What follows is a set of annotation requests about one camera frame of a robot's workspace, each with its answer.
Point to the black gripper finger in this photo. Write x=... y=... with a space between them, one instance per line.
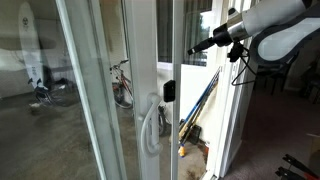
x=201 y=44
x=202 y=49

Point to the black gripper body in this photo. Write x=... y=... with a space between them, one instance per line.
x=223 y=35

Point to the white framed sliding screen door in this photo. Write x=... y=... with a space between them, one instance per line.
x=175 y=133

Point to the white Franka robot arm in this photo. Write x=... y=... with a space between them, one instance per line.
x=276 y=16

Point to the white framed sliding glass door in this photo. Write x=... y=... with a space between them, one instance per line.
x=143 y=50

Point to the fixed glass door panel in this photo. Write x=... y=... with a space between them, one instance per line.
x=81 y=86

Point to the window with dark blinds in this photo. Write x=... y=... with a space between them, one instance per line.
x=196 y=33

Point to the blue pole broom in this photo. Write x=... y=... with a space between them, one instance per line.
x=200 y=98

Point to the wooden pole broom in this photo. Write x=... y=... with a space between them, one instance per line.
x=196 y=115

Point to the black dustpan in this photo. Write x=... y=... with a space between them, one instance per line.
x=195 y=133

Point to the red bicycle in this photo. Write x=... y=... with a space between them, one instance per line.
x=124 y=85

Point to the orange white bottle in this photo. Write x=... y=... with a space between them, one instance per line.
x=181 y=150

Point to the cardboard box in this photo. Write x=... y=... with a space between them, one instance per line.
x=315 y=150

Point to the orange black bar clamp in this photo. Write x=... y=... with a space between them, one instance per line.
x=286 y=173
x=300 y=165

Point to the white surfboard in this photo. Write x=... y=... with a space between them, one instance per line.
x=30 y=40

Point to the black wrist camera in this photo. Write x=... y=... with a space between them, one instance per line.
x=236 y=51

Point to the white door frame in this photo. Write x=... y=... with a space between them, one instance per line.
x=228 y=140

